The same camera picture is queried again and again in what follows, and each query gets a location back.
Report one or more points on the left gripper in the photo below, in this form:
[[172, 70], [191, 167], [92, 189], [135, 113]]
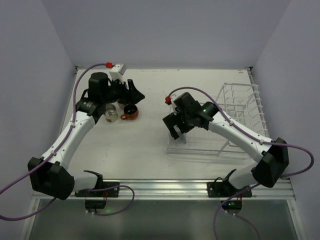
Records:
[[125, 91]]

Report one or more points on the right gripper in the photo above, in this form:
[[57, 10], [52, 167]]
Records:
[[177, 120]]

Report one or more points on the grey mug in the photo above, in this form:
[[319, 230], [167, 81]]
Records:
[[181, 138]]

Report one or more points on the orange ceramic mug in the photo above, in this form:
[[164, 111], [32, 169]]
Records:
[[130, 112]]

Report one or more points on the beige plastic cup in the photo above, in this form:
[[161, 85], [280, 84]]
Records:
[[121, 105]]

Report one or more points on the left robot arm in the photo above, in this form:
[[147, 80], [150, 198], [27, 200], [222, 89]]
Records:
[[49, 174]]

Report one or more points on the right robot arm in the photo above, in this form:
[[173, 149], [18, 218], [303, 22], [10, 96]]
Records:
[[270, 156]]

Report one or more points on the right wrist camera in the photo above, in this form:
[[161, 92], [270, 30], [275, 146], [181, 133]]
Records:
[[173, 98]]

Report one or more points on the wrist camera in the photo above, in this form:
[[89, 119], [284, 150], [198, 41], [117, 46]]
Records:
[[173, 98], [117, 72]]

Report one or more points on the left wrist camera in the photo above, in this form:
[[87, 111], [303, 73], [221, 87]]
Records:
[[117, 72]]

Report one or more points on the white wire dish rack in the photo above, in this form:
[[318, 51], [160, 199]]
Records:
[[241, 102]]

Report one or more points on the aluminium mounting rail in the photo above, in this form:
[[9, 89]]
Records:
[[197, 189]]

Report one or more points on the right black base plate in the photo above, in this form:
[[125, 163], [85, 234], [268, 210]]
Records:
[[221, 188]]

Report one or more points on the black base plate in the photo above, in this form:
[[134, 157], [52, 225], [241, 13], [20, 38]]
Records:
[[221, 188], [107, 189]]

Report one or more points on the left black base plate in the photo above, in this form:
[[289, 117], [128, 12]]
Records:
[[107, 189]]

